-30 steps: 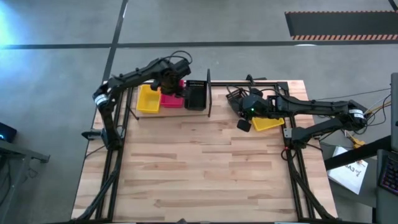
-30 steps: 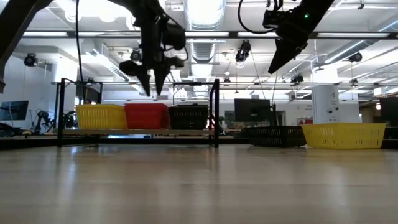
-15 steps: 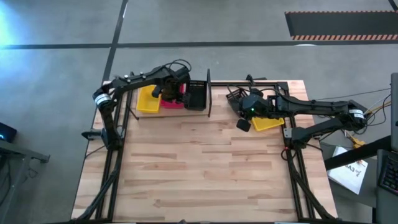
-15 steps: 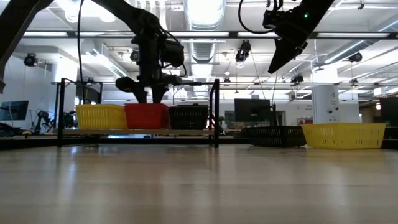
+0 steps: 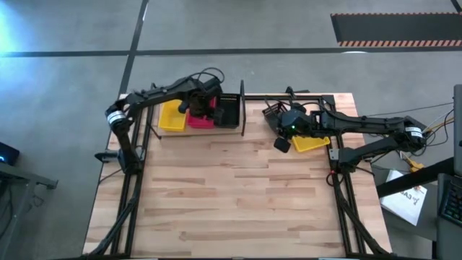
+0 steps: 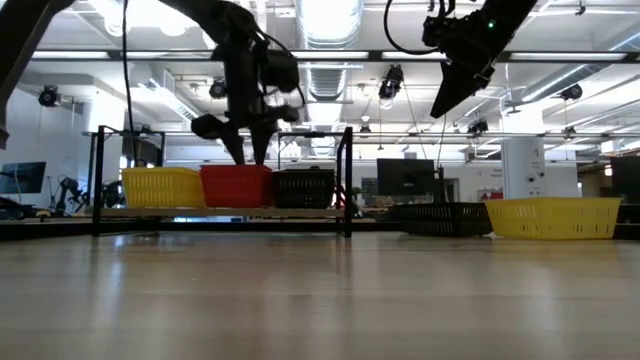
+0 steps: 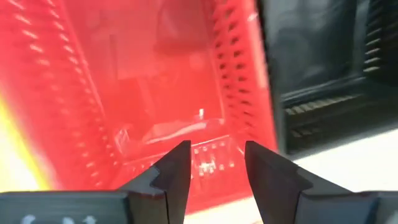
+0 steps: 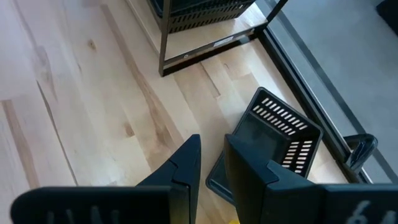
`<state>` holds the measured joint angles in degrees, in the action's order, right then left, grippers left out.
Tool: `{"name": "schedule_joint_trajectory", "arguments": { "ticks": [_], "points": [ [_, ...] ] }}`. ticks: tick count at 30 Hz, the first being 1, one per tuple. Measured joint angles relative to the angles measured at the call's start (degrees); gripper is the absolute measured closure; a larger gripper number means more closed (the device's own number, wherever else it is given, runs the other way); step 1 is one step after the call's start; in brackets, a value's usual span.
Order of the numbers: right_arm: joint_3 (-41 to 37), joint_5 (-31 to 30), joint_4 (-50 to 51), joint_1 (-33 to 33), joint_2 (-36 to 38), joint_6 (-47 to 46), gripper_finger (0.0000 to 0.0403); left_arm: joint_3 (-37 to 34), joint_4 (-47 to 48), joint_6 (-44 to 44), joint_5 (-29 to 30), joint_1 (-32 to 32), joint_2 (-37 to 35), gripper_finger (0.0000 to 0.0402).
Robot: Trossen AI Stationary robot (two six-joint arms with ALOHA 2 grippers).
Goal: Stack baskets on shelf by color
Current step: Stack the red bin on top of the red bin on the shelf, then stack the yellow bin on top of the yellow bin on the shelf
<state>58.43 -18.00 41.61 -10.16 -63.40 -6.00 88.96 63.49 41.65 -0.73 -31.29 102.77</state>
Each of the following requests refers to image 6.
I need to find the dark computer monitor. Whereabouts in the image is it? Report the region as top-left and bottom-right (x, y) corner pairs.
(0, 161), (48, 195)
(376, 158), (437, 197)

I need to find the wooden shelf with black frame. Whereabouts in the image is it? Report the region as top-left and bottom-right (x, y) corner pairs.
(91, 124), (355, 239)

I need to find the dark background cabinet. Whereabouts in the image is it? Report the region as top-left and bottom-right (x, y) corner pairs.
(609, 155), (640, 205)

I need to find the black hanging cable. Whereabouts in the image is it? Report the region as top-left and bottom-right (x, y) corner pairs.
(121, 0), (141, 169)

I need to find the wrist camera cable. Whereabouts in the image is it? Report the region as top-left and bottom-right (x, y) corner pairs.
(383, 0), (454, 56)
(252, 29), (307, 107)

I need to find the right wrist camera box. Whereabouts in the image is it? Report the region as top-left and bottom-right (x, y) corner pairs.
(422, 14), (454, 50)

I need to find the white building pillar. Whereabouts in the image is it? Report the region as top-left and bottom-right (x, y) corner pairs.
(500, 102), (547, 200)

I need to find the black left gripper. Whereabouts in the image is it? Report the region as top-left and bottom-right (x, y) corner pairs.
(191, 54), (301, 166)

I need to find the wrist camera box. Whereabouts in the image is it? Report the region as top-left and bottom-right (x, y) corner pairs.
(422, 14), (454, 50)
(259, 48), (301, 94)

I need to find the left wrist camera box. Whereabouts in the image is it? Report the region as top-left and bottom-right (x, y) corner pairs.
(259, 48), (301, 94)

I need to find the silver ventilation duct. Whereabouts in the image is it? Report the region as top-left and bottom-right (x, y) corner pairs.
(293, 0), (365, 101)

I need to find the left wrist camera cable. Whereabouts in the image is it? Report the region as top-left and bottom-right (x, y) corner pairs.
(252, 29), (307, 107)

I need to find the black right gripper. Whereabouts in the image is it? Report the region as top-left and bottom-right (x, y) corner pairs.
(429, 8), (517, 120)

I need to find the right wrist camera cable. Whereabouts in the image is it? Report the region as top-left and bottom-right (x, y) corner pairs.
(383, 0), (454, 56)

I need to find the yellow slotted plastic basket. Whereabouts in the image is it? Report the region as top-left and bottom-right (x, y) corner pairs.
(484, 196), (623, 241)
(121, 166), (207, 210)

